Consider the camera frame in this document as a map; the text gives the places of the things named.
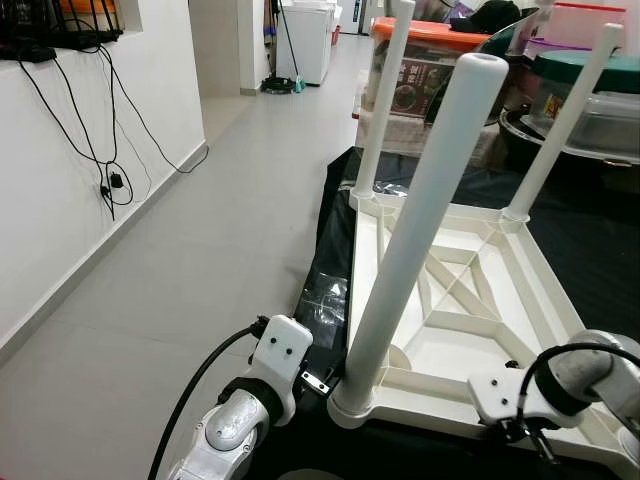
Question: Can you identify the pink plastic storage box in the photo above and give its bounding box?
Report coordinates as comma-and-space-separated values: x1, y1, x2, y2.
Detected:
525, 0, 626, 56

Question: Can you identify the black wall cable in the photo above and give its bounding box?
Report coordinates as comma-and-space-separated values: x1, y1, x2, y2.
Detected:
15, 45, 209, 219

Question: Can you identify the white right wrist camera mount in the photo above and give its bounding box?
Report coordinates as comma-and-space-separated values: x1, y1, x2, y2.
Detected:
468, 372, 546, 429

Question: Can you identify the white plastic table top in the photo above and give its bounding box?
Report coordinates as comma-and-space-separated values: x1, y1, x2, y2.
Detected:
328, 185, 640, 471

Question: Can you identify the clear tape cross patch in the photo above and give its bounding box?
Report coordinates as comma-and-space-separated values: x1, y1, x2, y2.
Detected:
300, 275, 351, 331

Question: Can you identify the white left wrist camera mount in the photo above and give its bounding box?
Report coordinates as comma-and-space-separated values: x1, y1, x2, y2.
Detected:
250, 315, 314, 421

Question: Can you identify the black power adapter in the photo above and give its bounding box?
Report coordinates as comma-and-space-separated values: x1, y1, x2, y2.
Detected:
103, 170, 129, 196

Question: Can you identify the beige cloth covered crate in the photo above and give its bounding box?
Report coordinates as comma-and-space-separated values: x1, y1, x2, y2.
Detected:
358, 105, 501, 166

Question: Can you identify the white fridge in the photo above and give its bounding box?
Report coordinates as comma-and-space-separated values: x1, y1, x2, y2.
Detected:
275, 0, 336, 86

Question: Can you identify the black floor mop head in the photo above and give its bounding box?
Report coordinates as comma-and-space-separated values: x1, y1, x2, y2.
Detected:
262, 75, 306, 94

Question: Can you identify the red patterned box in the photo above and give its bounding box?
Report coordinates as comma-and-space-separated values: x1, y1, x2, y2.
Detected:
390, 60, 441, 113

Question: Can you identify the black round basin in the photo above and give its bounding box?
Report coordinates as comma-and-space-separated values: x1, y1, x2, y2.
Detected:
498, 105, 640, 171

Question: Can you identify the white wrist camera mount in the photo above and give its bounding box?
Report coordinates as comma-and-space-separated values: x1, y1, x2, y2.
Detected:
468, 372, 546, 429
250, 315, 314, 421

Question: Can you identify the orange lidded clear bin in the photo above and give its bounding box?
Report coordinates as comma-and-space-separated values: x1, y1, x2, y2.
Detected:
372, 18, 491, 116

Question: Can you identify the black tablecloth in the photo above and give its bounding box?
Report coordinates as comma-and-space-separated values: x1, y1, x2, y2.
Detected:
250, 148, 640, 480

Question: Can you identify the black wire wall rack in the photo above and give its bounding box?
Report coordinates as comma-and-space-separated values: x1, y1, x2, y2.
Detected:
0, 0, 123, 61

